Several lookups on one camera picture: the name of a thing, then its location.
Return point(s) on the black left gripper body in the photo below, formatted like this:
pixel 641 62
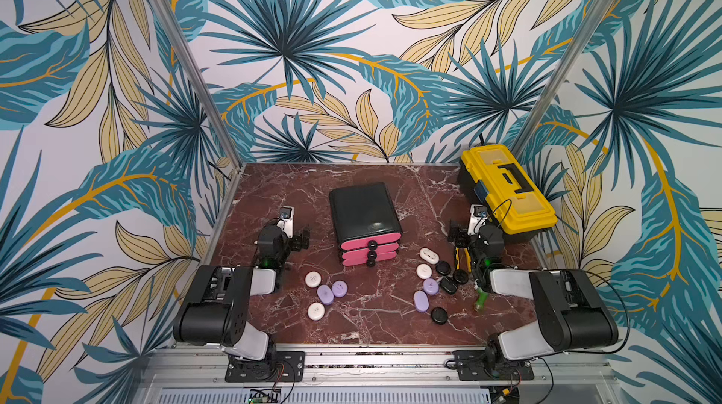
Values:
pixel 294 243

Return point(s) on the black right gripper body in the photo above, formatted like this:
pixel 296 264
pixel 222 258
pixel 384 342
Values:
pixel 463 238

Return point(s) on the white round earphone case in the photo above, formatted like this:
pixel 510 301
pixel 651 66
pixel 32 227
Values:
pixel 424 271
pixel 313 280
pixel 316 311

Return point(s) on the white oval earphone case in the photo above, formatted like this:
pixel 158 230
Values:
pixel 429 256

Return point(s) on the black pink drawer cabinet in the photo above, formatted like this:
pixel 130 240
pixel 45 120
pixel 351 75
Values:
pixel 363 210

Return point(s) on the pink top drawer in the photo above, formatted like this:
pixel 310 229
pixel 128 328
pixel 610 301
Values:
pixel 370 241

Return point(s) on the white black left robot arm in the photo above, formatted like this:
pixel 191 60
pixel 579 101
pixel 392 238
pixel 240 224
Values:
pixel 215 309

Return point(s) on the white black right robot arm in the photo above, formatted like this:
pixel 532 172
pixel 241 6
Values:
pixel 570 313

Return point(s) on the black round earphone case middle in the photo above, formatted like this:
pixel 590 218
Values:
pixel 460 277

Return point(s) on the black round earphone case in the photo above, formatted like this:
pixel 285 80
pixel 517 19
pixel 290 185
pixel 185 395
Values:
pixel 460 277
pixel 439 315
pixel 443 268

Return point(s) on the black round earphone case top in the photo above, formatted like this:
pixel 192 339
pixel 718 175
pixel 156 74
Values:
pixel 443 268

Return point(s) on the green plastic bottle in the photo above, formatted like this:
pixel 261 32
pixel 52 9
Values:
pixel 481 300

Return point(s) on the black oval earphone case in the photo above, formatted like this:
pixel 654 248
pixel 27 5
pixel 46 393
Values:
pixel 448 285

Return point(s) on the purple round earphone case right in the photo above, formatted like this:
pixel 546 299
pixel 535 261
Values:
pixel 431 287

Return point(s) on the purple round earphone case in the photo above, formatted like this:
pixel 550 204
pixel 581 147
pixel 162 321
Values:
pixel 431 287
pixel 339 289

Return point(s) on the purple oval earphone case left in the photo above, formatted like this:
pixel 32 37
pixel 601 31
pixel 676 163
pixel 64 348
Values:
pixel 325 295

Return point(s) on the purple oval earphone case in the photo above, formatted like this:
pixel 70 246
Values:
pixel 421 301
pixel 325 295

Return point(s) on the yellow black toolbox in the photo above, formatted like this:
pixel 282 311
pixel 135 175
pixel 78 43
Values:
pixel 491 175

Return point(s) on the purple round earphone case left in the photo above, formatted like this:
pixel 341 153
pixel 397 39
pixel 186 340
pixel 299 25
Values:
pixel 339 289

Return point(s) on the black round earphone case front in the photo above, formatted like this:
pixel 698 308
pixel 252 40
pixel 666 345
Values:
pixel 439 315

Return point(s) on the purple oval earphone case right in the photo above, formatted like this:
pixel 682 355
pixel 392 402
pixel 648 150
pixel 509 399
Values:
pixel 421 301

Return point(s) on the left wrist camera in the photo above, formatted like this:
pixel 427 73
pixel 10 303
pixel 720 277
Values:
pixel 285 222

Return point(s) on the yellow handled pliers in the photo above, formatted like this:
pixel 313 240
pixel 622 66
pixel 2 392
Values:
pixel 462 260

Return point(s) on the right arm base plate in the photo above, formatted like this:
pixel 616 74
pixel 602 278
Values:
pixel 483 366

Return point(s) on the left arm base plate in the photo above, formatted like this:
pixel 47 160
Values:
pixel 279 367

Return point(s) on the aluminium front rail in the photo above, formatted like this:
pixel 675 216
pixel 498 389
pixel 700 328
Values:
pixel 376 365

